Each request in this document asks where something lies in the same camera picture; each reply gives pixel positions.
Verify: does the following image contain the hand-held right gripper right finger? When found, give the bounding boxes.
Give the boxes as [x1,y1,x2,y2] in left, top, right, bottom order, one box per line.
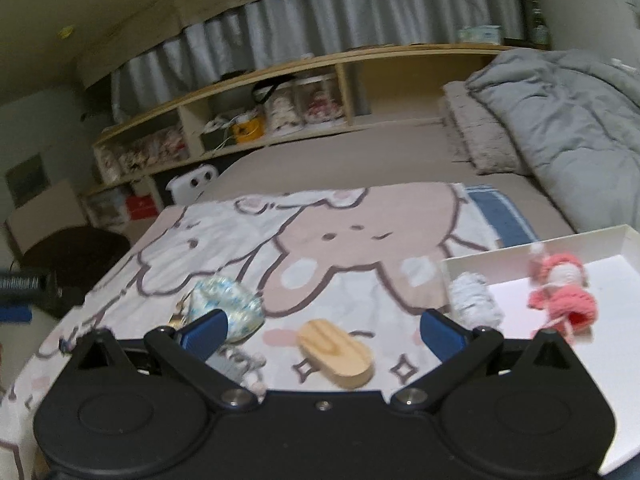
[390,309,576,413]

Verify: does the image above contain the beige fuzzy pillow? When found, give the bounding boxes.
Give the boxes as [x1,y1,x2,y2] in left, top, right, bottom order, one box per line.
[439,80,531,177]

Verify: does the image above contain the cardboard box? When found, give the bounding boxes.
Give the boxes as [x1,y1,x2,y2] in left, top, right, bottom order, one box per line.
[5,180,88,256]

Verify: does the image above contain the clear box with doll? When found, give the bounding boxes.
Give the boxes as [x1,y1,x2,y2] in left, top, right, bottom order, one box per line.
[300,76,346,125]
[265,82,306,133]

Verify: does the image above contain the pile of floral plush dolls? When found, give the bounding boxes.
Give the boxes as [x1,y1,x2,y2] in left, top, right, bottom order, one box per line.
[100,127,188,181]

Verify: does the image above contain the grey comforter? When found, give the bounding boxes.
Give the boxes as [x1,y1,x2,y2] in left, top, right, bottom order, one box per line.
[465,49,640,233]

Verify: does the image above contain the wooden phone stand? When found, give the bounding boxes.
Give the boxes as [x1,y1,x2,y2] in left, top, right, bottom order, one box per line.
[296,319,376,391]

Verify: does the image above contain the black bag strap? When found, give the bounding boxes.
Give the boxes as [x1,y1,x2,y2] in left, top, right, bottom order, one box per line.
[251,79,293,107]

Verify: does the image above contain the white plastic stool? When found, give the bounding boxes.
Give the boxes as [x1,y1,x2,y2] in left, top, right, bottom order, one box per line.
[166,164,221,206]

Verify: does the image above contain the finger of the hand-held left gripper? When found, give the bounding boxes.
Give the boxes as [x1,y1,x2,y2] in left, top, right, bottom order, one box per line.
[0,270,63,325]

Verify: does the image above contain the blue floral drawstring pouch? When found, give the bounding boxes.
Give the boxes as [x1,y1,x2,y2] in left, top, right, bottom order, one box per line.
[170,275,266,345]

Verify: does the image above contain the dark round chair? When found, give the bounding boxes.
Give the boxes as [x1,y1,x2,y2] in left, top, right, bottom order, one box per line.
[20,226,132,318]

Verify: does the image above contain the cartoon printed blanket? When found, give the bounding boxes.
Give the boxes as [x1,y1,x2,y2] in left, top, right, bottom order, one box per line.
[0,182,501,480]

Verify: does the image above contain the clear storage bin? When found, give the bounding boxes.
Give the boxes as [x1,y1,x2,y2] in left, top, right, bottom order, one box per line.
[87,190,126,226]

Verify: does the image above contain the dark glass bottle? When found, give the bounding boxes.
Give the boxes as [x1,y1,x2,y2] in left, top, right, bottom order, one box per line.
[527,0,551,46]

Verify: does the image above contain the grey white yarn scrunchie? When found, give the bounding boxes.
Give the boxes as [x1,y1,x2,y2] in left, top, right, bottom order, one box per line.
[447,271,503,331]

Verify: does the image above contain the wooden bedside shelf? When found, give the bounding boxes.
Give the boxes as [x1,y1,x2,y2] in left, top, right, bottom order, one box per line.
[90,44,551,196]

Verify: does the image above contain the pink crochet doll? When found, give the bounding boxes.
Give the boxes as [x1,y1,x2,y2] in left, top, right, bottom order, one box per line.
[527,242,598,346]

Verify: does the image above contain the grey curtain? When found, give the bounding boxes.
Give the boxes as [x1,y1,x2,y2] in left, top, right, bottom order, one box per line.
[110,0,526,121]

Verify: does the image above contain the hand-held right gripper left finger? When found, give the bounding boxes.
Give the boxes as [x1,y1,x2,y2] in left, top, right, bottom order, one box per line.
[70,309,263,413]

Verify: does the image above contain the green box with white cables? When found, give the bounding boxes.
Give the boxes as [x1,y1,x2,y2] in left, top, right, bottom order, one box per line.
[200,115,236,153]

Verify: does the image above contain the beige bed mattress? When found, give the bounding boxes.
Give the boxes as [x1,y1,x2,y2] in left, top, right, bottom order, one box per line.
[215,132,576,241]

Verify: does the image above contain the grey shark plush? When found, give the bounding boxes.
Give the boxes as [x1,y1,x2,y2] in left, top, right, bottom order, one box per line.
[207,345,266,393]

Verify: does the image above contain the tissue pack on shelf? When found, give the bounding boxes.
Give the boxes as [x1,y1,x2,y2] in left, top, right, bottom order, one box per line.
[457,25,503,45]

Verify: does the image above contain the yellow bag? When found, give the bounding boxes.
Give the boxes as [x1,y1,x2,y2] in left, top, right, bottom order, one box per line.
[231,112,266,143]

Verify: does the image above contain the red box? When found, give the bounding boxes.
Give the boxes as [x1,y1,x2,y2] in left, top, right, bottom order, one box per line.
[125,192,161,221]

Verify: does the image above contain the white shallow box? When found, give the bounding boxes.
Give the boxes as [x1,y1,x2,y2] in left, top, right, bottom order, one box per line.
[440,225,640,480]

